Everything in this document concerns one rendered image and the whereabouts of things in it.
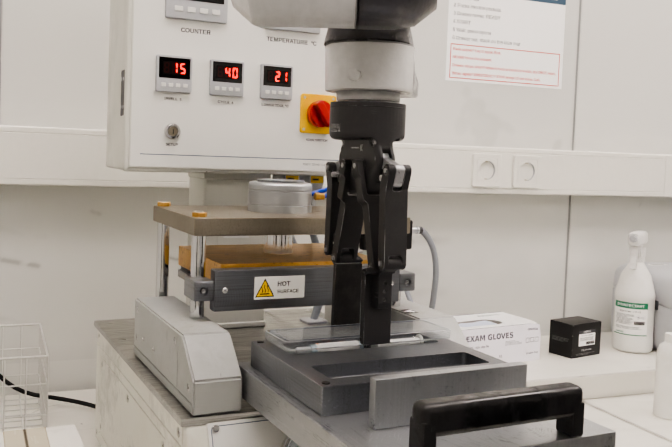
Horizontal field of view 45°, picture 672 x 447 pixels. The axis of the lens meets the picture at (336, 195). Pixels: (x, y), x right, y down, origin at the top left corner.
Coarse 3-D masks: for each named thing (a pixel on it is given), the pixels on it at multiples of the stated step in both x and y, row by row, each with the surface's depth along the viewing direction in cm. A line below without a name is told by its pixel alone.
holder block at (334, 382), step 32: (256, 352) 79; (320, 352) 77; (352, 352) 77; (384, 352) 78; (416, 352) 78; (448, 352) 79; (480, 352) 79; (288, 384) 72; (320, 384) 66; (352, 384) 67
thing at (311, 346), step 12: (348, 324) 83; (276, 336) 77; (396, 336) 80; (408, 336) 80; (420, 336) 81; (432, 336) 82; (444, 336) 82; (288, 348) 75; (300, 348) 75; (312, 348) 76; (324, 348) 76; (336, 348) 78; (348, 348) 78; (360, 348) 79
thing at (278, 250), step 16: (272, 240) 99; (288, 240) 99; (208, 256) 94; (224, 256) 94; (240, 256) 95; (256, 256) 96; (272, 256) 96; (288, 256) 97; (304, 256) 97; (320, 256) 98; (208, 272) 92
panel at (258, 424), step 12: (240, 420) 78; (252, 420) 78; (264, 420) 79; (216, 432) 77; (228, 432) 77; (240, 432) 78; (252, 432) 78; (264, 432) 79; (276, 432) 79; (216, 444) 76; (228, 444) 77; (240, 444) 77; (252, 444) 78; (264, 444) 78; (276, 444) 79
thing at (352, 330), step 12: (396, 324) 84; (408, 324) 85; (420, 324) 85; (432, 324) 85; (288, 336) 77; (300, 336) 77; (312, 336) 77; (324, 336) 77; (336, 336) 78; (348, 336) 78
